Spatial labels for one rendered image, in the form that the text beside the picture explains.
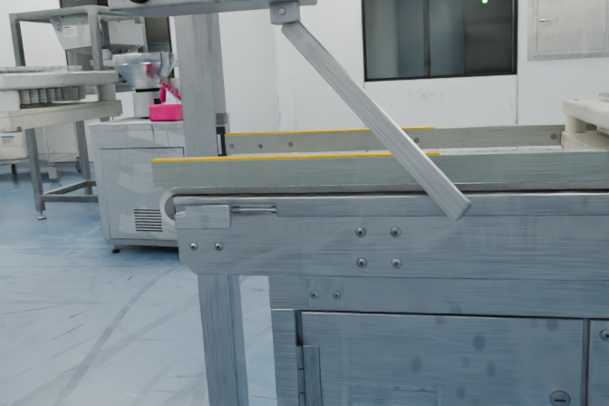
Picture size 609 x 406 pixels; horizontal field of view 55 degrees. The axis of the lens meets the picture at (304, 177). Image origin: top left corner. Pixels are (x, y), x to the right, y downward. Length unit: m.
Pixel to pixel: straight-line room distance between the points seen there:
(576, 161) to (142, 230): 2.98
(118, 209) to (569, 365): 2.96
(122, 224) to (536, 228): 3.00
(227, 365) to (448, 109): 4.72
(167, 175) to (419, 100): 5.01
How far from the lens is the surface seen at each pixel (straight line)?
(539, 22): 5.61
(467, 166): 0.66
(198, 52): 1.00
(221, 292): 1.07
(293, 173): 0.68
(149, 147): 3.32
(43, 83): 0.86
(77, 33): 4.53
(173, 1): 0.68
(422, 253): 0.69
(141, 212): 3.43
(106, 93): 0.98
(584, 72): 5.68
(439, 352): 0.79
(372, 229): 0.68
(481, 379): 0.81
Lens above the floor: 0.99
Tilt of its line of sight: 10 degrees down
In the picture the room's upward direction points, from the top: 3 degrees counter-clockwise
